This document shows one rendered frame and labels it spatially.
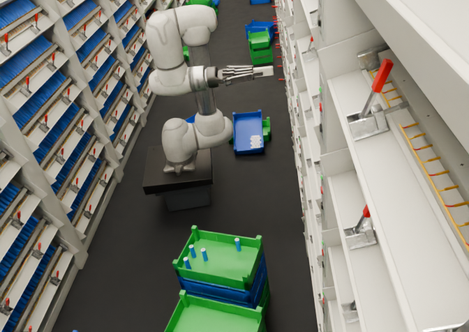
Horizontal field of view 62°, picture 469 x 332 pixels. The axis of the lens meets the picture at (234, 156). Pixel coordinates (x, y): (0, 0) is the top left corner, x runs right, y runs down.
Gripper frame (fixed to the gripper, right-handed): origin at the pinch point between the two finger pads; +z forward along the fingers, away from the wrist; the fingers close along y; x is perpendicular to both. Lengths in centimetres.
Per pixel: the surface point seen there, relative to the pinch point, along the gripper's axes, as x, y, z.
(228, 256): -65, 28, -21
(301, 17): 18.9, 4.5, 13.7
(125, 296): -97, 23, -76
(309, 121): -7.0, 25.1, 13.4
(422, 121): 35, 95, 19
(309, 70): 12.2, 30.0, 13.5
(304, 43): 12.3, 10.1, 14.1
